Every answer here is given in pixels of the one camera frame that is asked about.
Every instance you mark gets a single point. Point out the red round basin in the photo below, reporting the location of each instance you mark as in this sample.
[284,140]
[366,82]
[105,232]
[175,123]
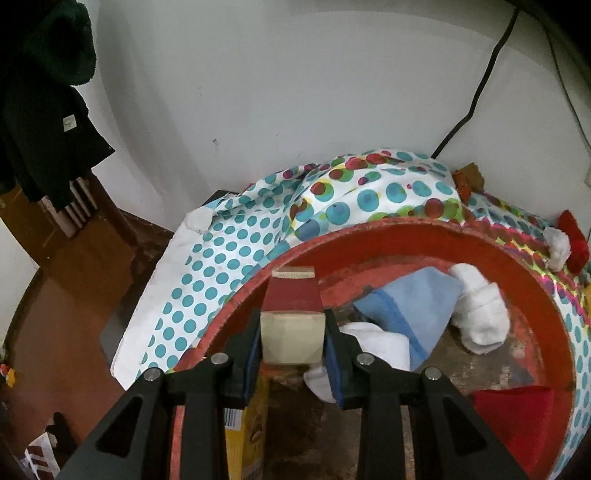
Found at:
[415,240]

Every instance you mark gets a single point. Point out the white sock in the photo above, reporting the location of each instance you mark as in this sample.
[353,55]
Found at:
[383,346]
[485,318]

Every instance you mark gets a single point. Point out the yellow box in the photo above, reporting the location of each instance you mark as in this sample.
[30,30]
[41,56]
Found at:
[251,438]

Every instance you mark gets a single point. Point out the black white striped shoe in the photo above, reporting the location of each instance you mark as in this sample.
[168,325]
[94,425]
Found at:
[41,454]

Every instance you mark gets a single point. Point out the light blue cloth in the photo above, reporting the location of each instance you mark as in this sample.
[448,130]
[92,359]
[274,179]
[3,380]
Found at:
[415,309]

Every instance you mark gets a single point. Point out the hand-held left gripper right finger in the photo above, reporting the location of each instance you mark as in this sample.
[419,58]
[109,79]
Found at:
[333,369]

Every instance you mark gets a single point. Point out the red cloth pouch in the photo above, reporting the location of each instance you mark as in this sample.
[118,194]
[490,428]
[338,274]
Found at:
[577,242]

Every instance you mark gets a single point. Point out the colourful polka dot bedsheet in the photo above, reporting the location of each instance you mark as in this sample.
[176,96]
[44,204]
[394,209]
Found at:
[369,198]

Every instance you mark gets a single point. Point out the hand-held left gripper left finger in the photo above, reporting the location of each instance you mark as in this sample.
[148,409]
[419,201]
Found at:
[253,369]

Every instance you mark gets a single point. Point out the red and cream box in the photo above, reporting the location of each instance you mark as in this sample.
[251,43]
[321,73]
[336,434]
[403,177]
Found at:
[291,337]

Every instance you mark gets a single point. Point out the wooden chair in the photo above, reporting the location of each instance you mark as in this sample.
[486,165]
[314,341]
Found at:
[101,207]

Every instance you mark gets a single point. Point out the dark hanging coat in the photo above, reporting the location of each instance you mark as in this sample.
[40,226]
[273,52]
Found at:
[41,106]

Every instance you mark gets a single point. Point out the white cloth bundle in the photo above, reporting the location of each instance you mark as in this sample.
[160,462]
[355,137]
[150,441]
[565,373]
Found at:
[558,244]

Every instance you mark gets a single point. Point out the small yellow toy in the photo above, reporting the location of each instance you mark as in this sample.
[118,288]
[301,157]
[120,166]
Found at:
[9,374]

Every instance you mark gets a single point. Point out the red cloth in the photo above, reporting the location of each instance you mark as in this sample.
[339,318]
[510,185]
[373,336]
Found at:
[512,410]

